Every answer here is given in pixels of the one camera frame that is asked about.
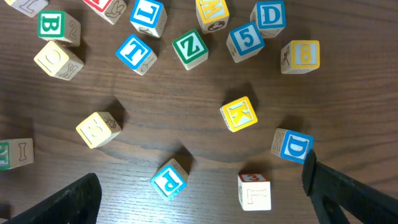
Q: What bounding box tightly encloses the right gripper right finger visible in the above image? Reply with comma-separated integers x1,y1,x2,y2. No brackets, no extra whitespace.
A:
302,151,397,223

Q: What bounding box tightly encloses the yellow S block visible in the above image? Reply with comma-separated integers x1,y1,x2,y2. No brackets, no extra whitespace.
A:
76,112,122,149

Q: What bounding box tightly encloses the blue d block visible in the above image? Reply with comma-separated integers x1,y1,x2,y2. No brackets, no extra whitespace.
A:
249,1,286,39
271,128,313,164

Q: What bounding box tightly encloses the red I block upper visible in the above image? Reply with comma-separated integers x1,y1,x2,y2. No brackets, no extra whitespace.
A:
83,0,127,25

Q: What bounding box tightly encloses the blue T block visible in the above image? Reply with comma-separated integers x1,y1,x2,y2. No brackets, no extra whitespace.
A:
116,34,157,76

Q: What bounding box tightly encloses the green Z block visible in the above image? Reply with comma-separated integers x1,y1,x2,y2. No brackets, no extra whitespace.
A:
172,29,209,70

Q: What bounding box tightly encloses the blue D block right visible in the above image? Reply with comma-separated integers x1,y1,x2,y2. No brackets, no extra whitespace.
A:
271,128,313,164

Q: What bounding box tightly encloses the yellow O block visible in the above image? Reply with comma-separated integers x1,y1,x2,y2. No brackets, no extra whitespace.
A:
34,40,84,81

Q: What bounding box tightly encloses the yellow K block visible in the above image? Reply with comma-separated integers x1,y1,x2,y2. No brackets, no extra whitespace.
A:
220,96,258,133

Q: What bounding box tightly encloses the yellow block far right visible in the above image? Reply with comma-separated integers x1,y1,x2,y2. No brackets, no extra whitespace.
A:
280,40,320,74

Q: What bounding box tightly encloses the yellow block upper centre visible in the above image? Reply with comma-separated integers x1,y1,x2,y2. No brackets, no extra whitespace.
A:
4,0,49,17

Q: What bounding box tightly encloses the blue D block upper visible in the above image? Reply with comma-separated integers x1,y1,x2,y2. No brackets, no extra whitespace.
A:
249,1,286,39

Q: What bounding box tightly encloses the blue S block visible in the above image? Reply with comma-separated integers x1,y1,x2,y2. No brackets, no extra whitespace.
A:
226,22,265,63

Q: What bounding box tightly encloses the blue P block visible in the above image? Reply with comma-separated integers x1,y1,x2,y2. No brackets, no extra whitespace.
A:
150,158,188,201

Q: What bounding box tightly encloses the blue L block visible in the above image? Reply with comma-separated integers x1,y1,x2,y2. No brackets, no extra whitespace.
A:
129,0,167,38

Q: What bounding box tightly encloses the green R block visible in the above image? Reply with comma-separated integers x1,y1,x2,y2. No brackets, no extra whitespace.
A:
0,138,34,170

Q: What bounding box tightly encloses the yellow block upper right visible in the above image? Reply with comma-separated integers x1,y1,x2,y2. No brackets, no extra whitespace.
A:
195,0,229,34

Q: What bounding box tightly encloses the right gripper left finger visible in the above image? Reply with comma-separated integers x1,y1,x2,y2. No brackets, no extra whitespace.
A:
4,173,102,224

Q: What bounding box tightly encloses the green B block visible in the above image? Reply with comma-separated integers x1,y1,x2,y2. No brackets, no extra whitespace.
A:
37,11,81,47

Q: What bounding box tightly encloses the plain L 7 block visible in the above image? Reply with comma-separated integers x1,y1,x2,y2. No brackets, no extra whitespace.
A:
238,173,272,211

